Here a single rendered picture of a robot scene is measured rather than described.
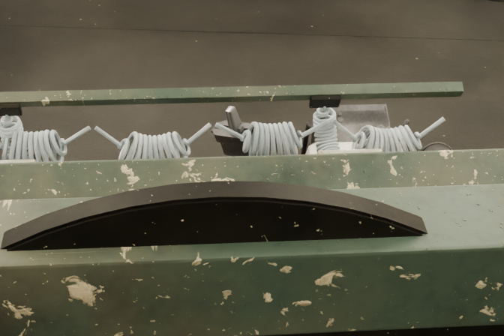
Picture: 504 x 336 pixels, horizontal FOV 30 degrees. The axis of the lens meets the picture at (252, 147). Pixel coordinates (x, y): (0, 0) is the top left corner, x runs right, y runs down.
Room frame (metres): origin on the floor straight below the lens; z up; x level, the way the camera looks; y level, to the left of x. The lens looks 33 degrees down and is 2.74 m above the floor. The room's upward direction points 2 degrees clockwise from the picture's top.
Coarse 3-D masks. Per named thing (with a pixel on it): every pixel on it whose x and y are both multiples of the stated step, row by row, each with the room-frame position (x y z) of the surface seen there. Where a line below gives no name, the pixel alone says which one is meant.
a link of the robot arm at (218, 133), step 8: (224, 120) 1.86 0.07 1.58; (216, 128) 1.84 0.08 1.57; (216, 136) 1.81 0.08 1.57; (224, 136) 1.80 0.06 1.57; (232, 136) 1.79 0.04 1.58; (224, 144) 1.81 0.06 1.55; (232, 144) 1.80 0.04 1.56; (240, 144) 1.79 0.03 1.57; (224, 152) 1.82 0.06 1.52; (232, 152) 1.81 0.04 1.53; (240, 152) 1.80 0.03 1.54; (248, 152) 1.79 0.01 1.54
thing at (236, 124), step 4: (232, 108) 1.81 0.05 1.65; (228, 112) 1.80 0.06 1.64; (232, 112) 1.80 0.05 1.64; (236, 112) 1.82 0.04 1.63; (232, 116) 1.80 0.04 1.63; (236, 116) 1.81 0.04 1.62; (232, 120) 1.80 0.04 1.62; (236, 120) 1.81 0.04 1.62; (240, 120) 1.82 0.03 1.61; (232, 124) 1.80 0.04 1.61; (236, 124) 1.81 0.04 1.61; (240, 124) 1.82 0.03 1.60; (232, 128) 1.80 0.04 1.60; (236, 128) 1.80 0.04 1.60; (240, 128) 1.81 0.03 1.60; (240, 132) 1.81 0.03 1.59
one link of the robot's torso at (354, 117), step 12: (336, 108) 2.21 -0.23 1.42; (348, 108) 2.21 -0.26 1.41; (360, 108) 2.21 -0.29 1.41; (372, 108) 2.22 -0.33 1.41; (384, 108) 2.22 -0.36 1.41; (348, 120) 2.17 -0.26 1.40; (360, 120) 2.18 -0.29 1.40; (372, 120) 2.18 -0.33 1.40; (384, 120) 2.18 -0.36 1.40; (408, 120) 2.14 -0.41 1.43; (336, 132) 2.13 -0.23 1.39; (312, 144) 2.10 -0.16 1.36; (348, 144) 2.10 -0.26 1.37
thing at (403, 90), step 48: (0, 96) 1.30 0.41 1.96; (48, 96) 1.31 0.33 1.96; (96, 96) 1.32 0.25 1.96; (144, 96) 1.32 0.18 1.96; (192, 96) 1.33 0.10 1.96; (240, 96) 1.33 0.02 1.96; (288, 96) 1.34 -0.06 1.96; (384, 96) 1.36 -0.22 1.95; (432, 96) 1.37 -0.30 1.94; (0, 144) 1.28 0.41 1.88; (48, 144) 1.27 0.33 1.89; (144, 144) 1.29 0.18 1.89; (288, 144) 1.35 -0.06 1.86; (384, 144) 1.37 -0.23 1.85
